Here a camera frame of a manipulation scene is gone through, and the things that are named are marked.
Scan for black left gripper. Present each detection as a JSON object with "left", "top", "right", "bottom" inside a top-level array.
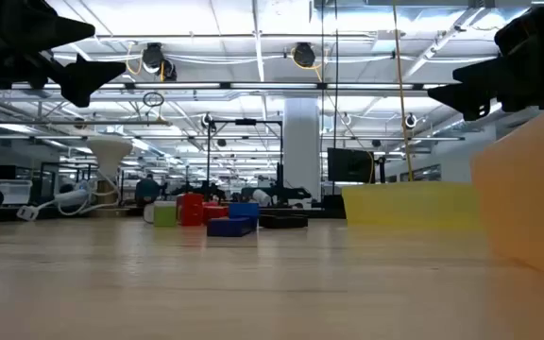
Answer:
[{"left": 0, "top": 0, "right": 128, "bottom": 109}]

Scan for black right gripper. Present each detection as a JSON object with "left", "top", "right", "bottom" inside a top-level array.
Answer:
[{"left": 426, "top": 0, "right": 544, "bottom": 122}]

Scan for small green block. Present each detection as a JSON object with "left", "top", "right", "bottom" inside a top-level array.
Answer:
[{"left": 153, "top": 201, "right": 178, "bottom": 229}]

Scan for tall red plastic case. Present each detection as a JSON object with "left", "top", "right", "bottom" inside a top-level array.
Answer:
[{"left": 176, "top": 193, "right": 205, "bottom": 228}]

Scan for low red box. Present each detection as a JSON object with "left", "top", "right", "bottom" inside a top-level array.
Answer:
[{"left": 202, "top": 204, "right": 230, "bottom": 224}]

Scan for black digital display device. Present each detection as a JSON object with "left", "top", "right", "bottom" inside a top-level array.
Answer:
[{"left": 258, "top": 213, "right": 310, "bottom": 230}]

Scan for bright blue box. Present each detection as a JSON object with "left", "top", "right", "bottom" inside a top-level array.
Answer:
[{"left": 228, "top": 202, "right": 261, "bottom": 221}]

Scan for dark blue box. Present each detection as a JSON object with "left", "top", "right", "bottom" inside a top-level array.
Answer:
[{"left": 206, "top": 216, "right": 257, "bottom": 238}]

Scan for white mushroom-shaped lamp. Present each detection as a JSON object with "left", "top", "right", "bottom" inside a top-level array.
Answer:
[{"left": 84, "top": 135, "right": 134, "bottom": 218}]

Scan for orange plastic bin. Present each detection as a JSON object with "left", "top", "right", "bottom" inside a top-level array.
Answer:
[{"left": 469, "top": 92, "right": 544, "bottom": 287}]

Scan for yellow plastic bin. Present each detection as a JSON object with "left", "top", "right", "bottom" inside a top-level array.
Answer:
[{"left": 341, "top": 181, "right": 482, "bottom": 229}]

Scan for white translucent storage bin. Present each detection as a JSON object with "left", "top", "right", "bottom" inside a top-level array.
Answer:
[{"left": 0, "top": 178, "right": 34, "bottom": 206}]

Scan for black background screen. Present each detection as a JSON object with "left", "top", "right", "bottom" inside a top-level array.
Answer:
[{"left": 326, "top": 146, "right": 377, "bottom": 185}]

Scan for person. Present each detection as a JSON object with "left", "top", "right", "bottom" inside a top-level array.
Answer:
[{"left": 134, "top": 173, "right": 162, "bottom": 208}]

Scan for white building column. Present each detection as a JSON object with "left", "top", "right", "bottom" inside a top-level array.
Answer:
[{"left": 282, "top": 96, "right": 322, "bottom": 202}]

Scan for yellow hanging cable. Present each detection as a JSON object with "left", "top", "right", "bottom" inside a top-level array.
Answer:
[{"left": 391, "top": 0, "right": 416, "bottom": 183}]

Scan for black ceiling cable reel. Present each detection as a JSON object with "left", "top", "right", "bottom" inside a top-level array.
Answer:
[
  {"left": 141, "top": 42, "right": 179, "bottom": 82},
  {"left": 292, "top": 42, "right": 318, "bottom": 69}
]

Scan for thin black hanging cable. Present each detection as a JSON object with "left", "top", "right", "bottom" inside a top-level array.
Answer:
[{"left": 318, "top": 0, "right": 327, "bottom": 190}]

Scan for white lamp cable with plug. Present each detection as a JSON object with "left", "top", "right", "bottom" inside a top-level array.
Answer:
[{"left": 16, "top": 174, "right": 123, "bottom": 222}]

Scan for black background station frame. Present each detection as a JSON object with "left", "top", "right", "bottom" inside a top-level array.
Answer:
[{"left": 204, "top": 117, "right": 285, "bottom": 202}]

